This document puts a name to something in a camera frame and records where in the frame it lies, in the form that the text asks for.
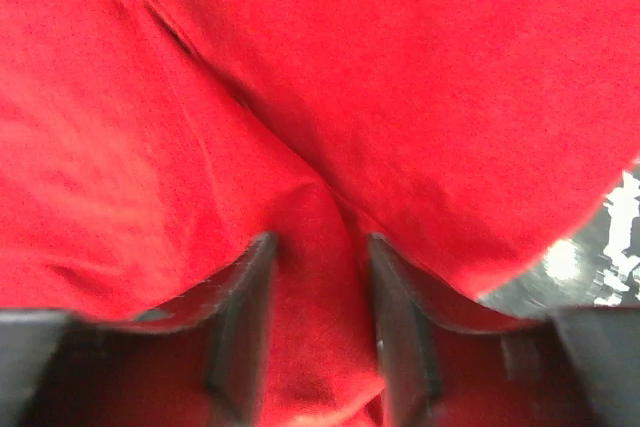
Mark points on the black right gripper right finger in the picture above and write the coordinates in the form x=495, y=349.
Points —
x=447, y=361

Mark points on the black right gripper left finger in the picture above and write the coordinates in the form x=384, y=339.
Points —
x=196, y=360

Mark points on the red t-shirt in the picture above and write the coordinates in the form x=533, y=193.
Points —
x=146, y=143

